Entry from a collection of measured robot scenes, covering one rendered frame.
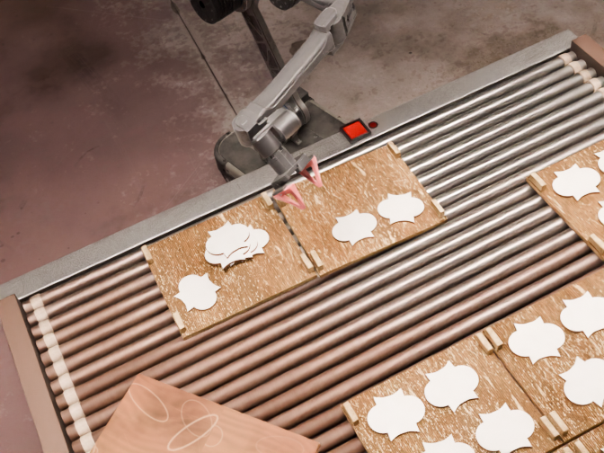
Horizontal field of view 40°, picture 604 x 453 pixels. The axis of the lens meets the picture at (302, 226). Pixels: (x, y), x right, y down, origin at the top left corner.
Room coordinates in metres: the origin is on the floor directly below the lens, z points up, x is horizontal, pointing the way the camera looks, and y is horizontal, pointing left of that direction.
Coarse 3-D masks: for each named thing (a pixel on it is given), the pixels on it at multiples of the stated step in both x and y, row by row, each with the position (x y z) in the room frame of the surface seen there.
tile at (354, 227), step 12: (348, 216) 1.55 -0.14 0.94; (360, 216) 1.54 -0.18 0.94; (372, 216) 1.53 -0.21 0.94; (336, 228) 1.51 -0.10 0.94; (348, 228) 1.50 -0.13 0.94; (360, 228) 1.50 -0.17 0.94; (372, 228) 1.49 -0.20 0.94; (336, 240) 1.48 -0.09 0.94; (348, 240) 1.46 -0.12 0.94; (360, 240) 1.46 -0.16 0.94
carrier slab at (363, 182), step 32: (352, 160) 1.77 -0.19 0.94; (384, 160) 1.75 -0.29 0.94; (320, 192) 1.67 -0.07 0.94; (352, 192) 1.64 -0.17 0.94; (384, 192) 1.62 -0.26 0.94; (416, 192) 1.60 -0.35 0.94; (320, 224) 1.55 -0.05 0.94; (384, 224) 1.50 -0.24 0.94; (416, 224) 1.48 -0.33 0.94; (320, 256) 1.43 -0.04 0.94; (352, 256) 1.41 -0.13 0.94
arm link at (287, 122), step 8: (280, 112) 1.54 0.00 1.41; (288, 112) 1.52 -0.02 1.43; (240, 120) 1.53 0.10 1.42; (248, 120) 1.52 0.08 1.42; (264, 120) 1.52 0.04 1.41; (272, 120) 1.52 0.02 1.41; (280, 120) 1.50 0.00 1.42; (288, 120) 1.50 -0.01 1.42; (296, 120) 1.50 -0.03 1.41; (240, 128) 1.51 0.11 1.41; (248, 128) 1.50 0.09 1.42; (256, 128) 1.50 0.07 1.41; (280, 128) 1.48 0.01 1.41; (288, 128) 1.48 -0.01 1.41; (296, 128) 1.49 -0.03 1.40; (248, 136) 1.49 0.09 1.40; (288, 136) 1.48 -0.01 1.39
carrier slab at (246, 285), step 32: (224, 224) 1.61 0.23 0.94; (256, 224) 1.59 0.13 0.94; (160, 256) 1.54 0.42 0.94; (192, 256) 1.51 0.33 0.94; (256, 256) 1.47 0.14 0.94; (288, 256) 1.45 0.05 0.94; (160, 288) 1.42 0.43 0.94; (224, 288) 1.38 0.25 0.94; (256, 288) 1.36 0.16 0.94; (288, 288) 1.34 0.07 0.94; (192, 320) 1.29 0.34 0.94; (224, 320) 1.28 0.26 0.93
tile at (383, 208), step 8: (408, 192) 1.60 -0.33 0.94; (384, 200) 1.58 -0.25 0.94; (392, 200) 1.58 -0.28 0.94; (400, 200) 1.57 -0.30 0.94; (408, 200) 1.57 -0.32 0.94; (416, 200) 1.56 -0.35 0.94; (384, 208) 1.56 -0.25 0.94; (392, 208) 1.55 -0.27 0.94; (400, 208) 1.55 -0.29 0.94; (408, 208) 1.54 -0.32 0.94; (416, 208) 1.53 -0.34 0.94; (384, 216) 1.53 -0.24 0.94; (392, 216) 1.52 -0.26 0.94; (400, 216) 1.52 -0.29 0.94; (408, 216) 1.51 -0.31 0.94; (416, 216) 1.51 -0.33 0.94; (392, 224) 1.50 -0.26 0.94
